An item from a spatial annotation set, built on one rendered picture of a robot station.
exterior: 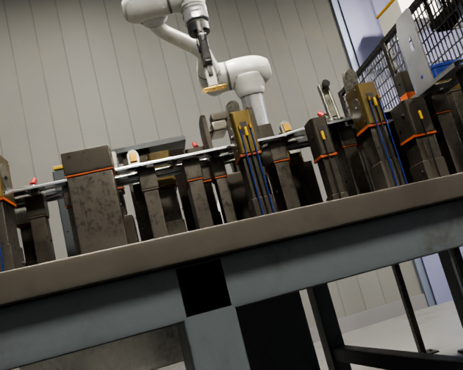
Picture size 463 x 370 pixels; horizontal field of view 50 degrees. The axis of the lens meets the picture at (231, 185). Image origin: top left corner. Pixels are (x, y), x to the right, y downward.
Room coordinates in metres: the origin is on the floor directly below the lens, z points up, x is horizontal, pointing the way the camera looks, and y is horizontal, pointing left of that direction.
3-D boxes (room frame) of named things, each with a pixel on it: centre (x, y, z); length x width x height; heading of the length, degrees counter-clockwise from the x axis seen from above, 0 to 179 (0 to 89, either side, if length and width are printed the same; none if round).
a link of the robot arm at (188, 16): (1.58, -0.02, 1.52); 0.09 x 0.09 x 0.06
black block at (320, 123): (1.33, -0.27, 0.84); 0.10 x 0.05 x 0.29; 10
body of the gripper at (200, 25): (1.58, -0.02, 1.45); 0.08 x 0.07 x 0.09; 6
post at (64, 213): (1.71, 0.57, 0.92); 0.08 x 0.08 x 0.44; 10
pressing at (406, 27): (1.58, -0.69, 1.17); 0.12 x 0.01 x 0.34; 10
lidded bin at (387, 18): (4.34, -1.99, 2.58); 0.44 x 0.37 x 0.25; 108
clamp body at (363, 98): (1.32, -0.41, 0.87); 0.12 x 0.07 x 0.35; 10
